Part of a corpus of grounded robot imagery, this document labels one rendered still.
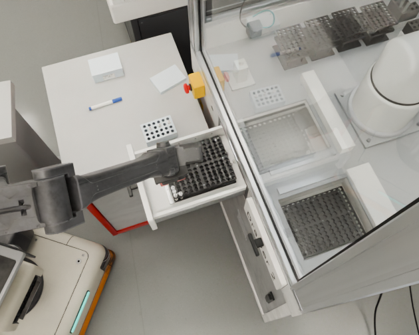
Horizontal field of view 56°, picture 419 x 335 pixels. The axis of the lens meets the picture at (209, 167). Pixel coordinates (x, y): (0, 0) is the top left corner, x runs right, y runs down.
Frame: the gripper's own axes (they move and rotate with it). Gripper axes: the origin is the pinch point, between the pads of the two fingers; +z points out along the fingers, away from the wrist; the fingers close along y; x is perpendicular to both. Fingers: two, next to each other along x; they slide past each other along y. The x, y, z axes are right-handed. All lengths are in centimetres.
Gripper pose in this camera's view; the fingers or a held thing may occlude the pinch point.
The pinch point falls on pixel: (171, 180)
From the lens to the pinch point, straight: 123.4
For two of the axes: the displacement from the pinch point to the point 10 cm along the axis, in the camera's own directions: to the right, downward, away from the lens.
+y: 9.4, -3.0, 1.3
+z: 0.0, 4.0, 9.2
